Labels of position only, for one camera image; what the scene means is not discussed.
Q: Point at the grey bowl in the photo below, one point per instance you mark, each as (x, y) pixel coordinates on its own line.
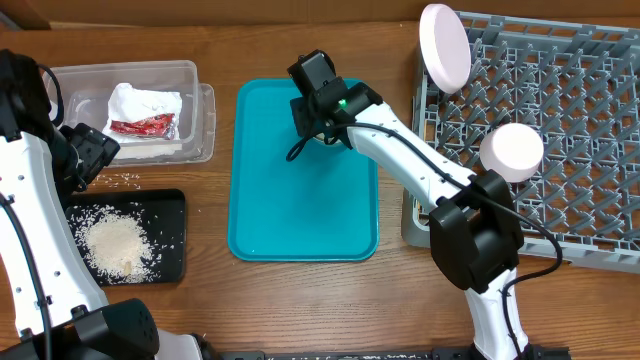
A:
(331, 141)

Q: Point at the scattered rice grains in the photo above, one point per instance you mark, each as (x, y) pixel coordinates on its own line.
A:
(127, 181)

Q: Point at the large pink plate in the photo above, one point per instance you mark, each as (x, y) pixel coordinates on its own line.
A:
(444, 47)

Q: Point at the clear plastic bin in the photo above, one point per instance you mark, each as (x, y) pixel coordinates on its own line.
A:
(86, 90)

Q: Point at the white rice pile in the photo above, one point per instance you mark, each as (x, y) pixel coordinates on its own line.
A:
(108, 238)

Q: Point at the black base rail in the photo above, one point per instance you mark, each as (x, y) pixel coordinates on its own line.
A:
(443, 353)

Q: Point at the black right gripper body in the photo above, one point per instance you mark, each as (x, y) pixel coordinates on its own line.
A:
(306, 127)

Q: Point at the grey dishwasher rack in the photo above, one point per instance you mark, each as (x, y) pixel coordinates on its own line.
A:
(577, 85)

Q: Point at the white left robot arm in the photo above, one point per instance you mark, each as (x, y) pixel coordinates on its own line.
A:
(61, 313)

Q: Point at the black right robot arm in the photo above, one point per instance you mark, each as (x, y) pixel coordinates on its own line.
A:
(473, 232)

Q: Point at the black tray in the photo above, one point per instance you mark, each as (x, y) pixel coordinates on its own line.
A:
(163, 216)

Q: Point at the teal plastic tray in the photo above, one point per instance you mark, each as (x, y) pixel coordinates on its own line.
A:
(321, 207)

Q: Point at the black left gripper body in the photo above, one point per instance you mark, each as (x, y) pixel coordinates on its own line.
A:
(84, 156)

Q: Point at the red sauce packet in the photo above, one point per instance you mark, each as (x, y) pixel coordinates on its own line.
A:
(157, 126)

